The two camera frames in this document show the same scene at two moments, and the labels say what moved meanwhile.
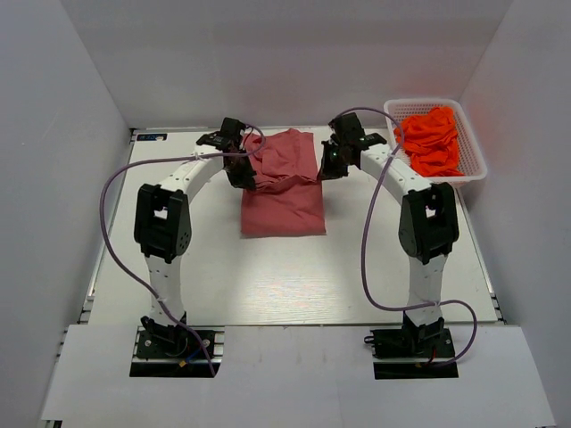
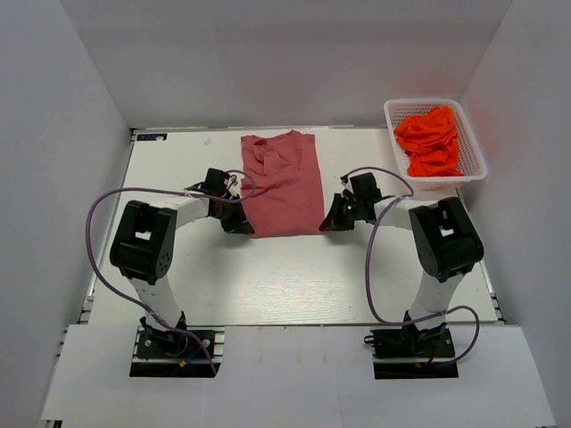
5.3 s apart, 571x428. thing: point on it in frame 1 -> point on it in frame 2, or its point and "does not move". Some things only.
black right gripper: (328, 171) -> (332, 223)
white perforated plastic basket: (434, 137) does not move
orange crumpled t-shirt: (431, 142) does not move
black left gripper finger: (245, 179) -> (244, 227)
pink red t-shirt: (288, 198) does not move
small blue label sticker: (151, 136) does not move
